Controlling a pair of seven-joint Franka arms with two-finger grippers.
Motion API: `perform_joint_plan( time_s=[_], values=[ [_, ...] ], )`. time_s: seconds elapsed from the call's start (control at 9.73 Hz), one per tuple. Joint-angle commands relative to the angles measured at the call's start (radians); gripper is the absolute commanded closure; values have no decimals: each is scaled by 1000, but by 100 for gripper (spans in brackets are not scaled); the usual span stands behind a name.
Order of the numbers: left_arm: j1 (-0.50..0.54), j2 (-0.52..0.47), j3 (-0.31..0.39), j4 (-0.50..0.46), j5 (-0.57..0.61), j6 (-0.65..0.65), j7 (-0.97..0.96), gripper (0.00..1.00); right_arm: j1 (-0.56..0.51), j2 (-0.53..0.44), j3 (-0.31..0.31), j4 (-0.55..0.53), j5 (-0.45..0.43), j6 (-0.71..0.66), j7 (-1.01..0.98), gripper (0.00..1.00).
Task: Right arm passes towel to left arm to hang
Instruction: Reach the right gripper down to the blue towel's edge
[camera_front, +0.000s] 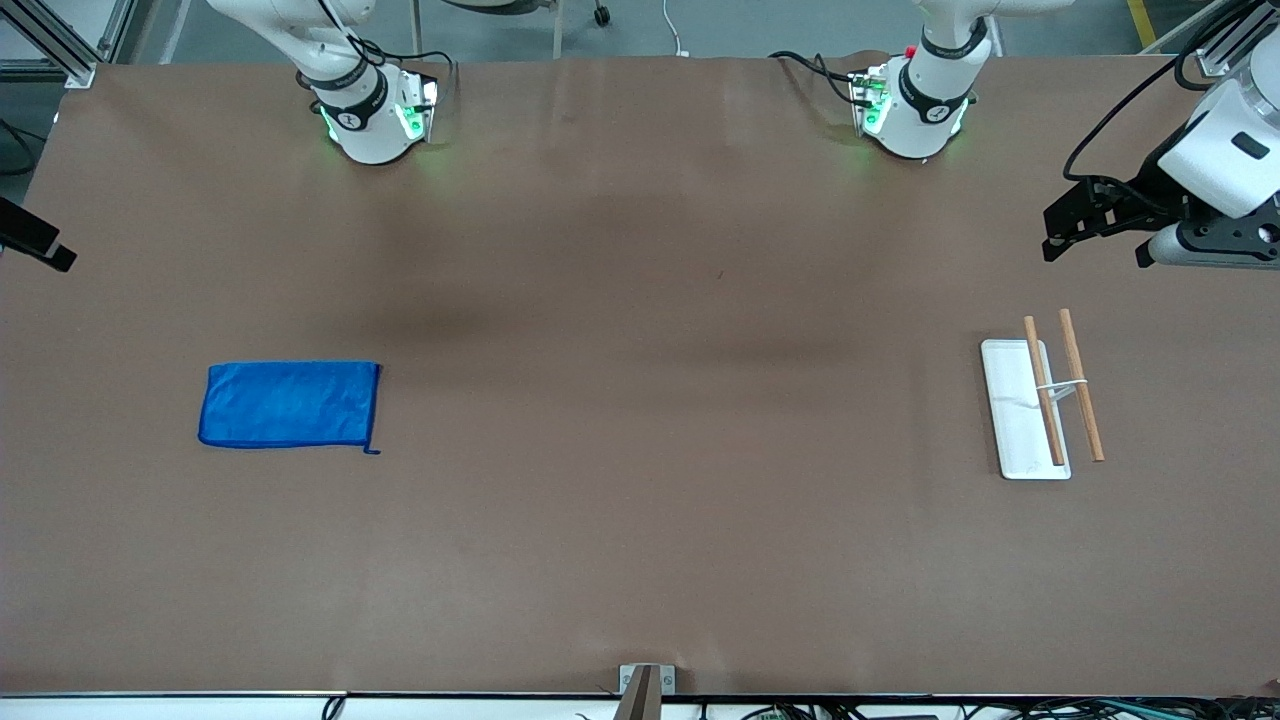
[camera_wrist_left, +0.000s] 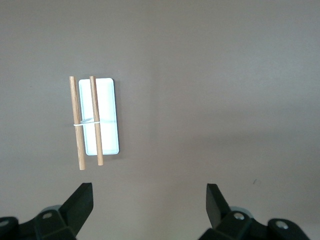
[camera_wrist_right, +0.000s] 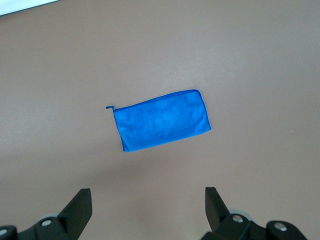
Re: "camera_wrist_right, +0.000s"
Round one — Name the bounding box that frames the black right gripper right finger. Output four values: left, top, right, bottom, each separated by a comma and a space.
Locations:
201, 186, 266, 240

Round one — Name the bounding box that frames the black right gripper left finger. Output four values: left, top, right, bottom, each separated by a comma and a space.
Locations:
19, 188, 94, 240

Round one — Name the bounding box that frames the blue microfibre towel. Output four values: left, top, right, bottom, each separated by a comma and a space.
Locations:
105, 89, 213, 153

